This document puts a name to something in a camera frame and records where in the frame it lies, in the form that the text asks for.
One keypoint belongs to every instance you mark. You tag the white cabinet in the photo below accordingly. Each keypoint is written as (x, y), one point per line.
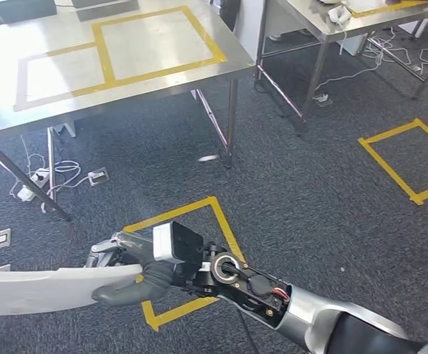
(251, 22)

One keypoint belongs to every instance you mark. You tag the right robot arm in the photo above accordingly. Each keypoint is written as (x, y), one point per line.
(310, 317)

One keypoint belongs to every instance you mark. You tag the white power strip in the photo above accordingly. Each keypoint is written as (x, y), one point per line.
(33, 184)

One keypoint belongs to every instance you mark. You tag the yellow table tape outline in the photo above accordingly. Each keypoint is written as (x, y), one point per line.
(383, 9)

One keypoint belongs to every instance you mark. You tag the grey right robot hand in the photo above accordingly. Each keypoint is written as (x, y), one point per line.
(132, 249)

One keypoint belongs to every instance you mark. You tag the white handheld controller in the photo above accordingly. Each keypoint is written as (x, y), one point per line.
(339, 13)

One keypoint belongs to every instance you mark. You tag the steel workbench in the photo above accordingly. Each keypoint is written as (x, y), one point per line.
(144, 46)

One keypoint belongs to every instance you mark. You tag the steel side table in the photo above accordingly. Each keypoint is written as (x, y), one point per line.
(310, 14)

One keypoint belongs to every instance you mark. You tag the white curved car body part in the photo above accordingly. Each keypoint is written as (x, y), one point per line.
(33, 290)

